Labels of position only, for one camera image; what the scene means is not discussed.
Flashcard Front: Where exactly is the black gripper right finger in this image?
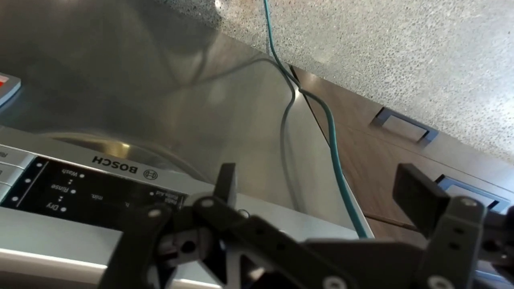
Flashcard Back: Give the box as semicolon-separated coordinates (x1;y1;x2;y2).
392;163;514;289

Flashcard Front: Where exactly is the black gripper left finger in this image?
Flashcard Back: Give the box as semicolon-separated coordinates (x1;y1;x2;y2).
95;161;344;289

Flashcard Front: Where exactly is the silver rectangular dishwasher button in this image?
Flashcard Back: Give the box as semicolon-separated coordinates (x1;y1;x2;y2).
0;145;36;169

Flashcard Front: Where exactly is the black dishwasher display panel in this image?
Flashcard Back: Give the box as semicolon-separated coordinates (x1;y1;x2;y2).
0;156;190;230

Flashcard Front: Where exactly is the dark wood drawer front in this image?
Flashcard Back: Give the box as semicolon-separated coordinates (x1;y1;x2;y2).
334;136;514;234
291;63;514;182

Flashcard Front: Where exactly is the stainless steel Bosch dishwasher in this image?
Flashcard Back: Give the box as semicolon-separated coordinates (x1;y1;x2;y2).
0;0;376;289

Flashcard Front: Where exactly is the teal power cable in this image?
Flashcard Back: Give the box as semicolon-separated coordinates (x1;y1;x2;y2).
261;0;375;242

